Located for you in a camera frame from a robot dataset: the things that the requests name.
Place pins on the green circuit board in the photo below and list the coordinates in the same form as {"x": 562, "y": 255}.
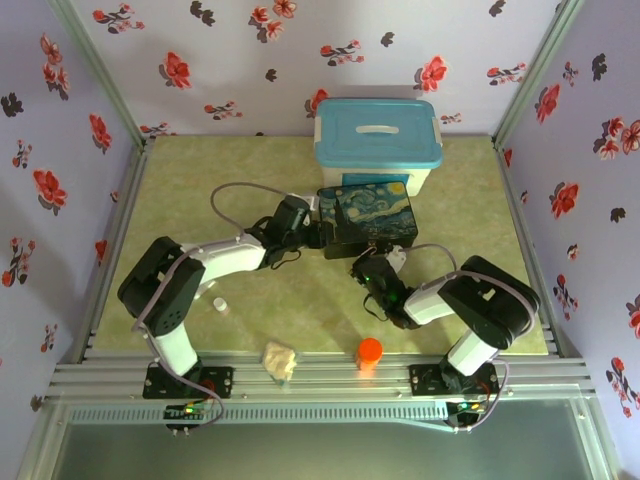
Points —
{"x": 187, "y": 410}
{"x": 467, "y": 407}

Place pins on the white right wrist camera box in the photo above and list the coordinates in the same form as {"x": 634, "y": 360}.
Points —
{"x": 397, "y": 256}

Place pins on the small white bottle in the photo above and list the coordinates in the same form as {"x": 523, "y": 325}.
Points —
{"x": 220, "y": 304}

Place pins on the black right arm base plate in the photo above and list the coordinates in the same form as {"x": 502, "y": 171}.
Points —
{"x": 425, "y": 380}

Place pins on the clear plastic packet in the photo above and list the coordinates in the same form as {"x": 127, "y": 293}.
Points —
{"x": 206, "y": 289}

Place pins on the crumpled white plastic bag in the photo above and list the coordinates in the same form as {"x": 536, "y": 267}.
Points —
{"x": 279, "y": 361}

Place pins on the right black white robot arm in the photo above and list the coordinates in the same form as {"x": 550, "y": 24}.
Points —
{"x": 490, "y": 300}

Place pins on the orange cap bottle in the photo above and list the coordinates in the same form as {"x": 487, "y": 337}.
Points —
{"x": 370, "y": 352}

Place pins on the aluminium frame cross rails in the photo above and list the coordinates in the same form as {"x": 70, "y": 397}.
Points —
{"x": 330, "y": 385}

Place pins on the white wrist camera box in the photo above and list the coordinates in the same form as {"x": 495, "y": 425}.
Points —
{"x": 397, "y": 256}
{"x": 309, "y": 201}

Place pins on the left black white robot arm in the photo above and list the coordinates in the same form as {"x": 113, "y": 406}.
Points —
{"x": 230, "y": 255}

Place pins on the white storage box blue lid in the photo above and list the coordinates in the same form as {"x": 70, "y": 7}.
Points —
{"x": 375, "y": 145}

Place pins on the starry night tin box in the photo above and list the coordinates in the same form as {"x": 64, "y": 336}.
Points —
{"x": 370, "y": 210}

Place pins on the aluminium frame corner post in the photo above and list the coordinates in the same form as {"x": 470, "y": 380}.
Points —
{"x": 537, "y": 70}
{"x": 103, "y": 70}

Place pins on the aluminium frame side rail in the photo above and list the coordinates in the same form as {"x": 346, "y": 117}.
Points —
{"x": 518, "y": 200}
{"x": 127, "y": 200}

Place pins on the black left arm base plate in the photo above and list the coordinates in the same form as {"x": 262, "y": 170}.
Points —
{"x": 220, "y": 382}

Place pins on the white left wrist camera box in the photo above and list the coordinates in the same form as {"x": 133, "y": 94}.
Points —
{"x": 309, "y": 201}

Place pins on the right green circuit board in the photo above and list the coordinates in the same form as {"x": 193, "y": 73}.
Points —
{"x": 467, "y": 407}

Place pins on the left green circuit board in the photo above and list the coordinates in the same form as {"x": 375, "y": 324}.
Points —
{"x": 187, "y": 410}

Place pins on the grey lower metal panel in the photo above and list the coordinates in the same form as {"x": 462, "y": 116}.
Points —
{"x": 320, "y": 455}

